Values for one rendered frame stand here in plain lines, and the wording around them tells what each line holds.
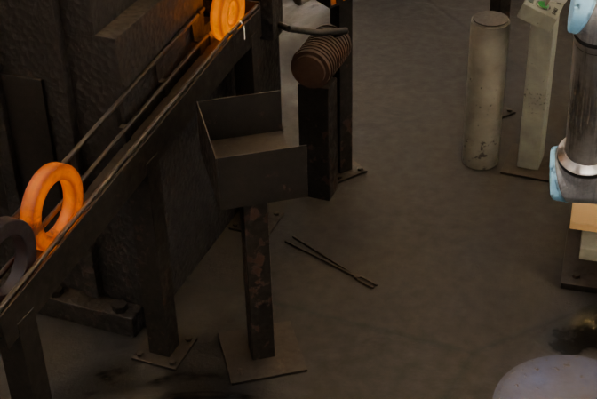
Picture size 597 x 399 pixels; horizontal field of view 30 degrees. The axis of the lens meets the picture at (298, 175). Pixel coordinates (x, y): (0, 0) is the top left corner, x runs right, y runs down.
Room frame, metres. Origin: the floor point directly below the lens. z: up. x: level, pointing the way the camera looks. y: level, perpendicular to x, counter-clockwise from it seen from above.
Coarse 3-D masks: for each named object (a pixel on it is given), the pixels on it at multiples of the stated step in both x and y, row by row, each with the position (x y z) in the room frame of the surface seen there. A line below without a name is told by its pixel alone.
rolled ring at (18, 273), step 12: (0, 228) 1.74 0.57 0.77; (12, 228) 1.77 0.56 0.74; (24, 228) 1.80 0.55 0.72; (0, 240) 1.73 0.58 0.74; (12, 240) 1.81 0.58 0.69; (24, 240) 1.79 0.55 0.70; (24, 252) 1.80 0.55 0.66; (24, 264) 1.79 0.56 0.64; (12, 276) 1.77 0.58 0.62; (0, 288) 1.75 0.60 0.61; (0, 300) 1.70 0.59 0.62
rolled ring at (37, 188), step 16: (48, 176) 1.90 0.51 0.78; (64, 176) 1.94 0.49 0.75; (32, 192) 1.87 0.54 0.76; (64, 192) 1.98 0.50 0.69; (80, 192) 1.99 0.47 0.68; (32, 208) 1.84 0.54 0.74; (64, 208) 1.97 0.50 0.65; (32, 224) 1.83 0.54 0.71; (64, 224) 1.94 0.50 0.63; (48, 240) 1.87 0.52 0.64
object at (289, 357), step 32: (256, 96) 2.32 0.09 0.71; (224, 128) 2.31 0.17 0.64; (256, 128) 2.32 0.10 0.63; (224, 160) 2.04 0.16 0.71; (256, 160) 2.06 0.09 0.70; (288, 160) 2.08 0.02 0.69; (224, 192) 2.04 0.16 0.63; (256, 192) 2.06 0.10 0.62; (288, 192) 2.07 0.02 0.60; (256, 224) 2.18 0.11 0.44; (256, 256) 2.18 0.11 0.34; (256, 288) 2.18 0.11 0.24; (256, 320) 2.18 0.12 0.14; (224, 352) 2.21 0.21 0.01; (256, 352) 2.18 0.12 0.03; (288, 352) 2.20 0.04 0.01
